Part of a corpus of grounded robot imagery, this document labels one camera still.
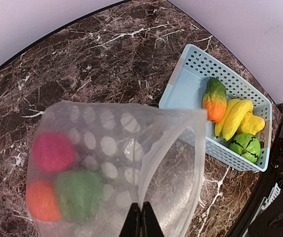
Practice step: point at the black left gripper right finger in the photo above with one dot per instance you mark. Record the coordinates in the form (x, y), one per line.
(149, 223)

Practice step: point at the red toy apple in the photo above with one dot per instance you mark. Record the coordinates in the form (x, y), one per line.
(53, 152)

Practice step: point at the green toy avocado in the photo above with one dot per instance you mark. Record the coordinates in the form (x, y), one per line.
(79, 195)

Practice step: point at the black front rail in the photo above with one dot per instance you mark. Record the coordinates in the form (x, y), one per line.
(262, 216)

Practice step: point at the light blue cable duct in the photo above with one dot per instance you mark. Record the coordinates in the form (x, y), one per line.
(275, 191)

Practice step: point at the yellow toy banana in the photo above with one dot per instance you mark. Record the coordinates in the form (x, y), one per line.
(235, 112)

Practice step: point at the light blue perforated basket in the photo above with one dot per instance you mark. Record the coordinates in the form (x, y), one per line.
(186, 88)

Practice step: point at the clear dotted zip top bag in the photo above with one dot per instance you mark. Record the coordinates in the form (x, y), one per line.
(143, 153)

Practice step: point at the green toy cabbage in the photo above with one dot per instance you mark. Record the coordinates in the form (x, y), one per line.
(247, 146)

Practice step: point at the yellow toy pepper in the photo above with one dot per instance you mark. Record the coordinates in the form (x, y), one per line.
(251, 124)

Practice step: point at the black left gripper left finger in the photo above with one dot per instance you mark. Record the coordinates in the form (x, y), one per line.
(132, 224)

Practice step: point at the orange green toy mango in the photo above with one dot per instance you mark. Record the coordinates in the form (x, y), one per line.
(215, 100)

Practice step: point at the orange toy orange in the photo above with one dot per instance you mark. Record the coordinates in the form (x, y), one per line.
(41, 201)

